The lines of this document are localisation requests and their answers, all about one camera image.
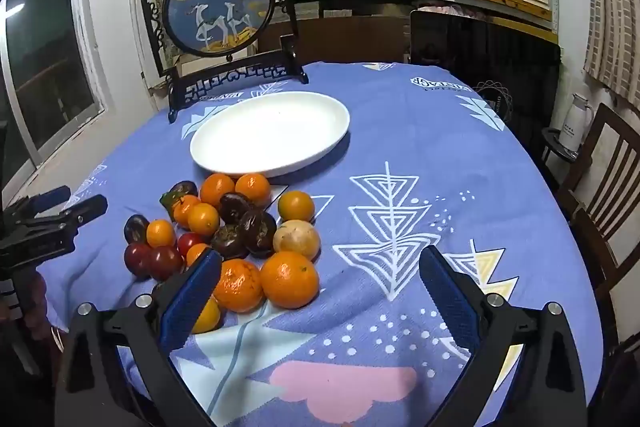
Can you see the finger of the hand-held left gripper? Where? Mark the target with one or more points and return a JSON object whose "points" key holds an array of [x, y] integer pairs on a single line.
{"points": [[50, 197], [85, 208]]}

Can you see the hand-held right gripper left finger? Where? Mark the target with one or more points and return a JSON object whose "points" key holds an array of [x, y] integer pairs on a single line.
{"points": [[192, 302]]}

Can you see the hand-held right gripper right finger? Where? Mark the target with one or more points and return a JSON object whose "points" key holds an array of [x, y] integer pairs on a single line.
{"points": [[450, 302]]}

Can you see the small orange tangerine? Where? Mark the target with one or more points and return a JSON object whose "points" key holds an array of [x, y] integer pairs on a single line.
{"points": [[252, 188], [203, 219], [217, 189], [207, 316], [296, 206], [195, 253]]}

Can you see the large tangerine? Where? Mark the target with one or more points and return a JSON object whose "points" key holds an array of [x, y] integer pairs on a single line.
{"points": [[239, 286]]}

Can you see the dark purple tomato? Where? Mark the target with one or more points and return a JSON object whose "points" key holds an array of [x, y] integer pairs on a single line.
{"points": [[257, 229], [232, 207], [186, 187], [136, 228], [229, 243]]}

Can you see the small red cherry tomato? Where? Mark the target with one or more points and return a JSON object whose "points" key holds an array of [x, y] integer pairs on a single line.
{"points": [[189, 241]]}

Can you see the yellow-orange tomato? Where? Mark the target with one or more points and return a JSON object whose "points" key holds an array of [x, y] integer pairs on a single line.
{"points": [[160, 233]]}

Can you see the tangerine with green leaf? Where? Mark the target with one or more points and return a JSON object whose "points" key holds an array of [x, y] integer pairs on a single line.
{"points": [[181, 208]]}

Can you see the large orange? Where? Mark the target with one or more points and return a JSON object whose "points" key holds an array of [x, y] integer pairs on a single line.
{"points": [[290, 279]]}

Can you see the pale yellow round fruit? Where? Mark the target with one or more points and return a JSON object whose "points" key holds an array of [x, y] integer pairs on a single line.
{"points": [[296, 240]]}

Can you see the white oval plate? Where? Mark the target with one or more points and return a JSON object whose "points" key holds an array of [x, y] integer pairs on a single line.
{"points": [[270, 132]]}

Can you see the person's left hand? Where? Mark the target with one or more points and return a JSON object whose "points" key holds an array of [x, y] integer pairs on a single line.
{"points": [[37, 302]]}

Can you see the white framed window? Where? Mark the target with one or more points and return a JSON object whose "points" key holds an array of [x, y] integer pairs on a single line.
{"points": [[45, 47]]}

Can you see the blue printed tablecloth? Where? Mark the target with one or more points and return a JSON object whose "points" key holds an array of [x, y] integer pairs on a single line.
{"points": [[400, 132]]}

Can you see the small black side table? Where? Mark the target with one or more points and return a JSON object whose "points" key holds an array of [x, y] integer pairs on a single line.
{"points": [[554, 148]]}

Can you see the dark wooden chair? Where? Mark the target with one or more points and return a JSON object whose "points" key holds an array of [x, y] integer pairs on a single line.
{"points": [[615, 167]]}

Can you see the white thermos jug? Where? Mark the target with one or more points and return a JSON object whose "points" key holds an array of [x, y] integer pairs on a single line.
{"points": [[575, 122]]}

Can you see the round embroidered screen ornament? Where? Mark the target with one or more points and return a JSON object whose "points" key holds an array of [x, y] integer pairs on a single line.
{"points": [[215, 2]]}

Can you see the black cabinet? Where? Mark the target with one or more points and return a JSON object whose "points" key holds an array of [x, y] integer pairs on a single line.
{"points": [[475, 47]]}

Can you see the brown cardboard box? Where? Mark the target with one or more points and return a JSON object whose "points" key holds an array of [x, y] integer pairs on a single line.
{"points": [[350, 39]]}

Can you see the beige striped curtain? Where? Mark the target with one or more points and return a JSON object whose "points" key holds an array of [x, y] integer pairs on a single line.
{"points": [[612, 7]]}

